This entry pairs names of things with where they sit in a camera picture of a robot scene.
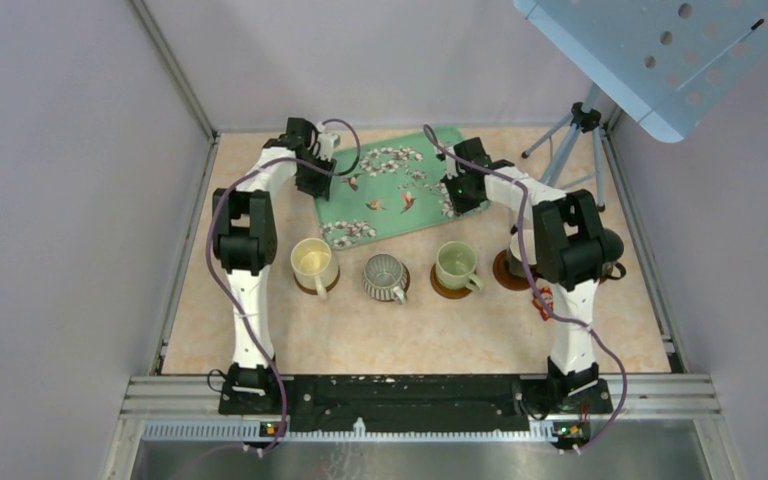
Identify green floral serving tray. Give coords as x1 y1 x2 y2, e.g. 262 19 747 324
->
314 132 459 250

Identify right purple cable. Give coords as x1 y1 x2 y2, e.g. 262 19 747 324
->
422 123 629 454

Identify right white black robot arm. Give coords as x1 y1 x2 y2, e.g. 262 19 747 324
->
437 137 624 412

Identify light blue perforated panel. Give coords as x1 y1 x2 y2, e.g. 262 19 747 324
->
514 0 768 143

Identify purple cable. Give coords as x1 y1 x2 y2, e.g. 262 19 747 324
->
422 123 629 454
205 118 363 460

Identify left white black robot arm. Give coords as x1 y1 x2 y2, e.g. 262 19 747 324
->
207 117 340 414

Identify aluminium frame rail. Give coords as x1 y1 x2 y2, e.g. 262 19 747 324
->
104 373 746 479

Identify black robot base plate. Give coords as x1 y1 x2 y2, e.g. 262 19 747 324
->
218 374 613 433

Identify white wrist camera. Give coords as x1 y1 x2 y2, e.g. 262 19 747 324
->
314 122 341 161
445 158 460 179

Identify ribbed grey mug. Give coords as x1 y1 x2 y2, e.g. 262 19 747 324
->
362 253 405 305

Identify grey tripod stand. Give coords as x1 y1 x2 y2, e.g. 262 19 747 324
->
521 82 606 212

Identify red owl picture card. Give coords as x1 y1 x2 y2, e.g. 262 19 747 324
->
532 287 554 321

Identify pale yellow mug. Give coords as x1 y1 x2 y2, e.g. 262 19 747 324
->
290 238 340 276

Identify light green mug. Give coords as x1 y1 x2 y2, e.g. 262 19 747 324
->
435 241 485 292

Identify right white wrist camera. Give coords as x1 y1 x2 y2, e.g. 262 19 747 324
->
445 158 460 179

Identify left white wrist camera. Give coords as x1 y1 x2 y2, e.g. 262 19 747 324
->
314 122 341 161

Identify dark brown wooden coaster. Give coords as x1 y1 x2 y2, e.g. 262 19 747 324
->
294 269 341 298
391 264 411 304
492 250 530 291
429 265 473 300

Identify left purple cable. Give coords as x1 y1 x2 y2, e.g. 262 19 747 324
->
205 118 363 460

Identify dark green mug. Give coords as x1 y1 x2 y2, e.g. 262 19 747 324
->
600 229 627 283

